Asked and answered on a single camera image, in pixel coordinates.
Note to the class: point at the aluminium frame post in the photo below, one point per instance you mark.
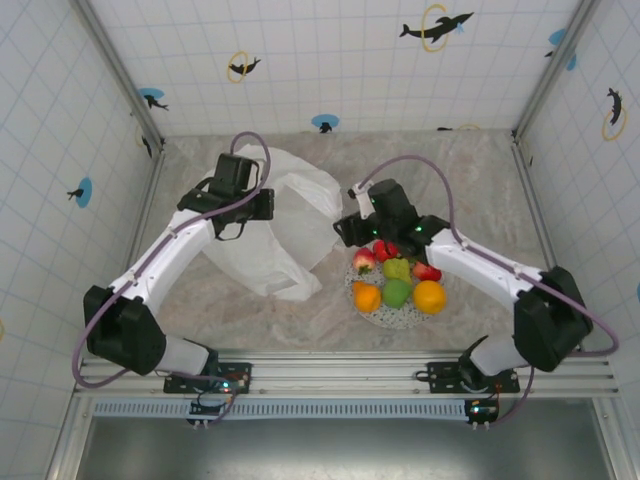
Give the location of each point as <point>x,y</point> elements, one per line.
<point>555,70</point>
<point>120,75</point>

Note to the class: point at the orange pear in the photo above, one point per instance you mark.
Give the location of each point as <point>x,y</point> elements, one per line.
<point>367,297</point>

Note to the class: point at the left controller board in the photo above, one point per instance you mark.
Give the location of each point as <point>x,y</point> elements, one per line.
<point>210,407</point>

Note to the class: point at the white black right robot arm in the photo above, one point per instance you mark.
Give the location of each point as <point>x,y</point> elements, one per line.
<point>480,265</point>

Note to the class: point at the aluminium mounting rail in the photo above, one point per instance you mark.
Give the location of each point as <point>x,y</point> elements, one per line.
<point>340,372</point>

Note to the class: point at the grey metal panel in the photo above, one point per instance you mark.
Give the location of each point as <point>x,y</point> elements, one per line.
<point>350,450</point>

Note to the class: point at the pale red strawberry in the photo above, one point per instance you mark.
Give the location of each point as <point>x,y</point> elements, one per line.
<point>363,260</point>

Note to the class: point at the yellow speckled apple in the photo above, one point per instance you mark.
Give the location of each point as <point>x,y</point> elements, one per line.
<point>429,296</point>

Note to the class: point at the right controller board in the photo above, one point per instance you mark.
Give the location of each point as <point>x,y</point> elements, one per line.
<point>482,411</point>

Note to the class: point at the speckled white plate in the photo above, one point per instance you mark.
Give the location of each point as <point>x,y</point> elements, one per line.
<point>395,318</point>

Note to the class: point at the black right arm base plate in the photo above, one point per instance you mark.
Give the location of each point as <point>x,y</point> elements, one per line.
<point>442,375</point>

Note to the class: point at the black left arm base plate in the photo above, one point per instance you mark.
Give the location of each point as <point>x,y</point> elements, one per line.
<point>240,372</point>

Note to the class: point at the white plastic bag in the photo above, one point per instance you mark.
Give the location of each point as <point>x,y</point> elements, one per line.
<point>300,235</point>

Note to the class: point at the bumpy yellow-green fruit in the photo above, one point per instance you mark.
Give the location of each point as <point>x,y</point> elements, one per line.
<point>397,269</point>

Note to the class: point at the green apple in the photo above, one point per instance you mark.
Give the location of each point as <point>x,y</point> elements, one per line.
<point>396,294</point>

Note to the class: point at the aluminium side rail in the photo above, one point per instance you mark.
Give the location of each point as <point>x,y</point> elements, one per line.
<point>147,220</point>
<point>537,210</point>

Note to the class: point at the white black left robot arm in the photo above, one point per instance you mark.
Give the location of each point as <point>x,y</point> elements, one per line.
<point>165,252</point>

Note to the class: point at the controller board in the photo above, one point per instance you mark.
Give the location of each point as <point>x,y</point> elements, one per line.
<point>210,407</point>
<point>482,411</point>

